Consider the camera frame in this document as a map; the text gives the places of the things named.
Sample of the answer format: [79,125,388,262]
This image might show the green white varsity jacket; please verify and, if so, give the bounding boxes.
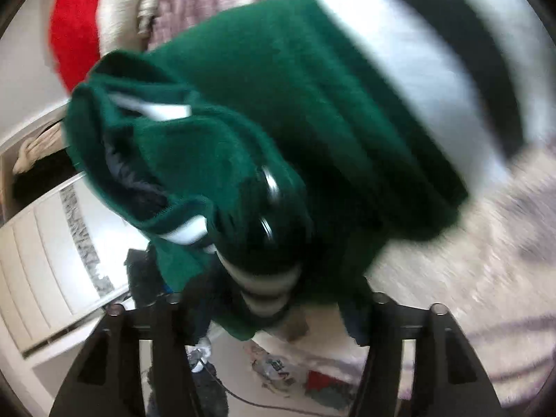
[64,0,554,344]

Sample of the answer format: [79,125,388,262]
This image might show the cream folded clothes on shelf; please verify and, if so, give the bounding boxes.
[12,122,67,175]

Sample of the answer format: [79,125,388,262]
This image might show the floral fleece bed blanket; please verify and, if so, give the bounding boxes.
[99,0,556,405]

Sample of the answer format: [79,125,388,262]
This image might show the white wardrobe with mirror strip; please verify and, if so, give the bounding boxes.
[1,175,148,356]

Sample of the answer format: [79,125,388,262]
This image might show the red garment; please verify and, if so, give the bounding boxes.
[48,0,100,92]

